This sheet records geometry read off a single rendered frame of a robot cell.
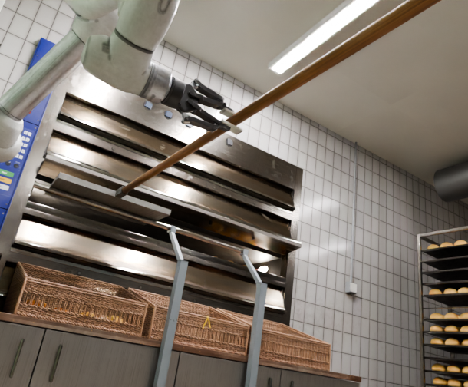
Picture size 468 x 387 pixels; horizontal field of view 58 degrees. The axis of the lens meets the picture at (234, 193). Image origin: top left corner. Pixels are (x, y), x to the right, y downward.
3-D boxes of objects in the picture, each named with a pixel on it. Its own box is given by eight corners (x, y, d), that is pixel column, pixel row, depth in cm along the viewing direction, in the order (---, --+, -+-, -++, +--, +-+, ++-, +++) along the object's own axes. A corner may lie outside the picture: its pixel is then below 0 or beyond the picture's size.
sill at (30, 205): (23, 210, 231) (25, 203, 233) (280, 284, 314) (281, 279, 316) (24, 207, 227) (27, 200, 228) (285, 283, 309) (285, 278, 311)
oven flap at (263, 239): (45, 157, 224) (37, 173, 239) (301, 247, 307) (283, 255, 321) (47, 153, 226) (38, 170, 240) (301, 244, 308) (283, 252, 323)
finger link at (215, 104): (182, 100, 113) (183, 95, 114) (219, 111, 119) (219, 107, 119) (189, 94, 110) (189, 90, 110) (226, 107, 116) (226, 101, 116)
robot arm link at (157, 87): (133, 101, 108) (155, 110, 111) (147, 87, 101) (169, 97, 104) (143, 71, 111) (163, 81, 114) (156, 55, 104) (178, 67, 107)
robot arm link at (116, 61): (136, 105, 104) (160, 58, 99) (72, 76, 97) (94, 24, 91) (135, 87, 113) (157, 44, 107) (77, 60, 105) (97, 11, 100)
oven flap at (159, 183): (43, 156, 238) (51, 132, 251) (289, 243, 320) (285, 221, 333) (46, 152, 235) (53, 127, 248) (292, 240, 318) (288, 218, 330)
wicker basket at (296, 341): (207, 353, 260) (215, 307, 270) (278, 365, 286) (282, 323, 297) (255, 358, 221) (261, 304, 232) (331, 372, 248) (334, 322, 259)
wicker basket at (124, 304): (-4, 316, 205) (16, 260, 216) (108, 335, 232) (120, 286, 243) (11, 314, 167) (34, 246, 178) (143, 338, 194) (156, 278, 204)
